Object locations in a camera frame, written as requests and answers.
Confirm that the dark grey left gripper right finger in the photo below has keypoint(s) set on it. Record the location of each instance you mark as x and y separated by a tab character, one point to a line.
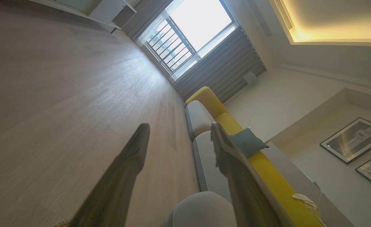
245	189

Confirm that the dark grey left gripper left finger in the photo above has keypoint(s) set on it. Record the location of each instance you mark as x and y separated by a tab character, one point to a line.
116	186

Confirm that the yellow and grey sofa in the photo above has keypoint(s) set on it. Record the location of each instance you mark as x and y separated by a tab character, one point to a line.
204	148

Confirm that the cream cloth on sofa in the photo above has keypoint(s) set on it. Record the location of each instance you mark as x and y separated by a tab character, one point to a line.
310	206

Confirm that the grey-blue throw pillow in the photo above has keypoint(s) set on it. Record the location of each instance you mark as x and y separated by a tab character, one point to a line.
248	142

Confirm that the grey round footstool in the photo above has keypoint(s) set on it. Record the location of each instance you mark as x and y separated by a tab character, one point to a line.
201	209

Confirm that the large framed picture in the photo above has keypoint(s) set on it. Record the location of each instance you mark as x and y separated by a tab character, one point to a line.
354	139

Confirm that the grey pleated curtain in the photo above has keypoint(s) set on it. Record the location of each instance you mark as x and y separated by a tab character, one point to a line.
223	69
144	15

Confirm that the window with metal railing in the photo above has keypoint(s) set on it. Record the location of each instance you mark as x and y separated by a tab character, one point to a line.
188	34

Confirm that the white low cabinet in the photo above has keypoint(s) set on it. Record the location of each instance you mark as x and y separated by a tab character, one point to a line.
106	11

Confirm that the ceiling air vent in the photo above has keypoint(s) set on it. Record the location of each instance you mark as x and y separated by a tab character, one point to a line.
283	14

